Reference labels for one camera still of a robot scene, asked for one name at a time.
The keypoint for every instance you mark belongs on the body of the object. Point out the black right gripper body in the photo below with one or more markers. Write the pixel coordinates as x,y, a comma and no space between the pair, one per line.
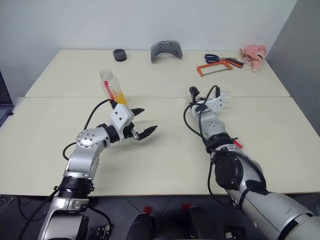
198,103

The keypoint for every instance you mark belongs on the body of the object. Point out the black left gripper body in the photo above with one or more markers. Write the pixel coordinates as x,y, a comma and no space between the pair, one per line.
130,132

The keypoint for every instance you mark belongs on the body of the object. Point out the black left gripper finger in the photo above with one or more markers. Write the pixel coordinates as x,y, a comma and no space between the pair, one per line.
138,111
147,132

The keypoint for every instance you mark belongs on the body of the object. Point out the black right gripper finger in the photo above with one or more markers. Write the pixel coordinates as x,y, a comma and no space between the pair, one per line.
194,92

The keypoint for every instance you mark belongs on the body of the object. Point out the orange juice plastic bottle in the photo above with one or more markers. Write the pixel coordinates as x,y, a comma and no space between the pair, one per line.
113,87

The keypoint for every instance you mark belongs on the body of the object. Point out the red and white bottle cap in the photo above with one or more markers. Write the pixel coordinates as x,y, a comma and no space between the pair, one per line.
238,144

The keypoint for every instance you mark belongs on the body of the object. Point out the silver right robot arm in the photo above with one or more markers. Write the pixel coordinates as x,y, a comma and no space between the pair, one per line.
262,200

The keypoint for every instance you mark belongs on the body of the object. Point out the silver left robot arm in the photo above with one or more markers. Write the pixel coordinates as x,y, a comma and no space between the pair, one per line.
82,160

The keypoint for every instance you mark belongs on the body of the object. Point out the grey curved plastic shield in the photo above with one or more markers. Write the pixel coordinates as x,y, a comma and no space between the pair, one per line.
166,50

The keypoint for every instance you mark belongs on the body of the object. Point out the pink cloth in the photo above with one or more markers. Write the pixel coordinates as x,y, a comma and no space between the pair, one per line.
253,55

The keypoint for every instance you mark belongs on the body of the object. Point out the small red tag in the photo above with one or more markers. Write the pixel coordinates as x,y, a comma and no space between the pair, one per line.
147,209
186,206

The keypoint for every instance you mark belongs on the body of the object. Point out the dark rounded shape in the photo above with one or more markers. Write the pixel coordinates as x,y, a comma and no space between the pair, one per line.
198,222
142,226

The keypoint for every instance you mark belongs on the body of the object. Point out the dark laptop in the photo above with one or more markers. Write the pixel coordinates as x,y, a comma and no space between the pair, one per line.
5,97

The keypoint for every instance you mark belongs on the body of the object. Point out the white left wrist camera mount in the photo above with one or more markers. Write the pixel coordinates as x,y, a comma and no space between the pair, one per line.
121,115

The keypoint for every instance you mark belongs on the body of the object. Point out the orange frame hacksaw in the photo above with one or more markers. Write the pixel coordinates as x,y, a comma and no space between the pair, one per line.
200,70

